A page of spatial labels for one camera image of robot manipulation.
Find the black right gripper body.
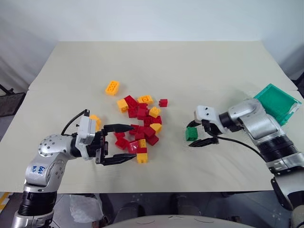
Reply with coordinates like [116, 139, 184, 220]
[201, 120, 221, 139]

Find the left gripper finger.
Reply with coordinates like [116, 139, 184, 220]
[104, 153, 138, 167]
[102, 123, 135, 135]

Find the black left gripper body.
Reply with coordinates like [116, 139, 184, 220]
[85, 129, 109, 166]

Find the green toy block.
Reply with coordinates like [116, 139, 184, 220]
[185, 127, 199, 143]

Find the long yellow toy block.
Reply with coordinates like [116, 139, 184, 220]
[104, 80, 120, 96]

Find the teal plastic bin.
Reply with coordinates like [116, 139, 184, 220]
[252, 83, 303, 127]

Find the clear plastic bag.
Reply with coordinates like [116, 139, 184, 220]
[69, 194, 104, 223]

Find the black metal stand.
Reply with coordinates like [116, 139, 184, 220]
[0, 84, 27, 117]

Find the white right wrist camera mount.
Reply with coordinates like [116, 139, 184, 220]
[193, 104, 229, 135]

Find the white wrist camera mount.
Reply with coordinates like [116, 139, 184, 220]
[75, 115, 96, 160]
[193, 104, 229, 135]

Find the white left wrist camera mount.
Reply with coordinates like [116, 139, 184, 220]
[75, 115, 96, 160]

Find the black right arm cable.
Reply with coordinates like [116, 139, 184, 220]
[213, 134, 294, 211]

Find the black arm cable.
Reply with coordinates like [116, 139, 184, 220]
[61, 109, 90, 136]
[213, 134, 294, 211]

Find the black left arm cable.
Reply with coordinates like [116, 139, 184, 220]
[61, 109, 90, 136]

